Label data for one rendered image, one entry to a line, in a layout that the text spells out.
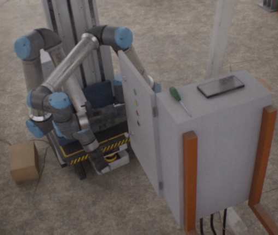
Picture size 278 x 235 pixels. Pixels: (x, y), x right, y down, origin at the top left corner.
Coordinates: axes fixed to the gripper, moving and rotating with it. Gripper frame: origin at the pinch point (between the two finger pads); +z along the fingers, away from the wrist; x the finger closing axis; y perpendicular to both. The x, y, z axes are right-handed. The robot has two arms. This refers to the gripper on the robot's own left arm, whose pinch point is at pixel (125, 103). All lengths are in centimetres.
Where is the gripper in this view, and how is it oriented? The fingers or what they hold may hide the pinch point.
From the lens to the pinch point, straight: 187.7
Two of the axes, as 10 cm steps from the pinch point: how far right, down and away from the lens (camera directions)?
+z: 9.3, -2.8, 2.2
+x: 3.4, 5.5, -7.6
